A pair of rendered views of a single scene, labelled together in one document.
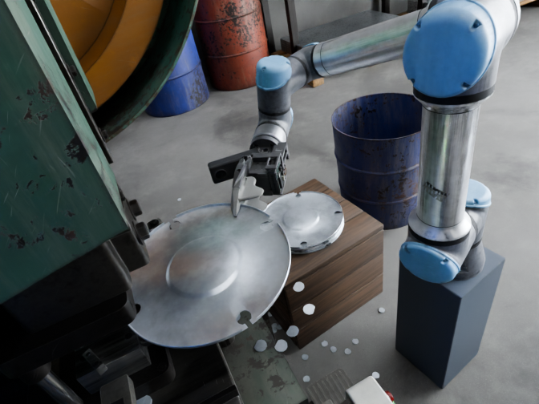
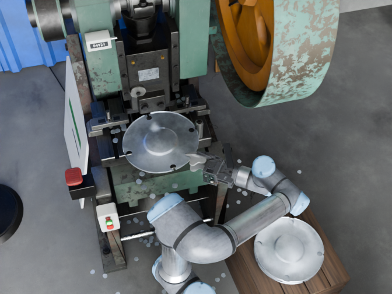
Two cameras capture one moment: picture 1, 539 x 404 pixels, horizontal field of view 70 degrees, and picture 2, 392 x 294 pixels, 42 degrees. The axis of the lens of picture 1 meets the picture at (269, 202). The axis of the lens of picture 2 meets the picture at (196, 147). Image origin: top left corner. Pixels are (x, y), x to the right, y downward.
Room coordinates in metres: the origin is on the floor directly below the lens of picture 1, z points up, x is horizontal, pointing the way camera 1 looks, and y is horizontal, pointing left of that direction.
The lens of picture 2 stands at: (0.62, -0.99, 2.38)
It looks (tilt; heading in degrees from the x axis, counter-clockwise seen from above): 55 degrees down; 91
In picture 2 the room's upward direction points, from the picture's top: 2 degrees clockwise
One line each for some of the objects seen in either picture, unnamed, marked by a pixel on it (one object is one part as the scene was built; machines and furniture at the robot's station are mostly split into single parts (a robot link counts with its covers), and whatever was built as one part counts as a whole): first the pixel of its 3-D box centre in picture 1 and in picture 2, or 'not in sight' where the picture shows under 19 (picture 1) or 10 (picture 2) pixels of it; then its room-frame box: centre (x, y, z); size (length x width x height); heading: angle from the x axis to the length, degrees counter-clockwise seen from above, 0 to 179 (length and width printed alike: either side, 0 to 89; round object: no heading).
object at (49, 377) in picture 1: (50, 382); not in sight; (0.29, 0.33, 0.81); 0.02 x 0.02 x 0.14
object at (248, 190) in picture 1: (248, 194); (193, 159); (0.59, 0.04, 0.82); 0.09 x 0.06 x 0.03; 160
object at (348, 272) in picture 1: (307, 258); (281, 266); (1.00, -0.09, 0.18); 0.40 x 0.38 x 0.35; 114
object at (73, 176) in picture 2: not in sight; (74, 180); (0.15, -0.02, 0.72); 0.07 x 0.06 x 0.08; 108
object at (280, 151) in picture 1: (264, 165); (220, 171); (0.69, -0.01, 0.81); 0.12 x 0.09 x 0.08; 160
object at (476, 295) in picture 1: (442, 309); not in sight; (0.63, -0.42, 0.23); 0.18 x 0.18 x 0.45; 27
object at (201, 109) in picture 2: not in sight; (189, 104); (0.55, 0.35, 0.76); 0.17 x 0.06 x 0.10; 18
